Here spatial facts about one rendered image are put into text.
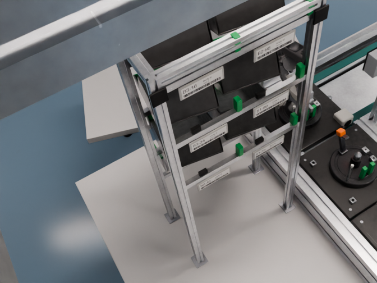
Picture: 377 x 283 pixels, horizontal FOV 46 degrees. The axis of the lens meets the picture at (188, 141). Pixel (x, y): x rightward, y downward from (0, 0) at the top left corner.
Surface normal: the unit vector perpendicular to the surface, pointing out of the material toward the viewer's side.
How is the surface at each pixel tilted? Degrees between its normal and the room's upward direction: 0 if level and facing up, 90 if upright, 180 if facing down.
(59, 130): 0
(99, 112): 0
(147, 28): 90
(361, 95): 0
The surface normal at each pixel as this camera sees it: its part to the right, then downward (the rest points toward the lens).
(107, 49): 0.50, 0.68
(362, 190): -0.11, -0.57
